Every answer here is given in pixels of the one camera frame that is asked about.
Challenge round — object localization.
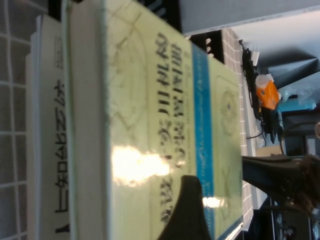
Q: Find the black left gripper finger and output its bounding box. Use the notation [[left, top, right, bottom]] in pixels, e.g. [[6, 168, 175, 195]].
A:
[[159, 174, 214, 240]]

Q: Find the yellow-green mechanical design book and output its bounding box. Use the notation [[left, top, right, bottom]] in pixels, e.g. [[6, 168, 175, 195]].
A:
[[61, 0, 245, 240]]

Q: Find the white book blue spine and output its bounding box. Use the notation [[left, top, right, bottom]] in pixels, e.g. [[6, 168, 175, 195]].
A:
[[26, 13, 72, 240]]

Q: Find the black plastic book stand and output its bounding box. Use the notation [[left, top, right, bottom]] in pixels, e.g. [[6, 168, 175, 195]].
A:
[[47, 0, 224, 62]]

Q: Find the orange plastic package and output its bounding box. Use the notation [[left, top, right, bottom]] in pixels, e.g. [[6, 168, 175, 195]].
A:
[[254, 73, 280, 111]]

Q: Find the teal blue box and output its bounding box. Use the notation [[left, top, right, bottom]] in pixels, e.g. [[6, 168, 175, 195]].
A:
[[277, 98, 320, 112]]

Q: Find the black cable bundle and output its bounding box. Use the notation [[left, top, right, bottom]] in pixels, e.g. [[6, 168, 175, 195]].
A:
[[239, 38, 285, 146]]

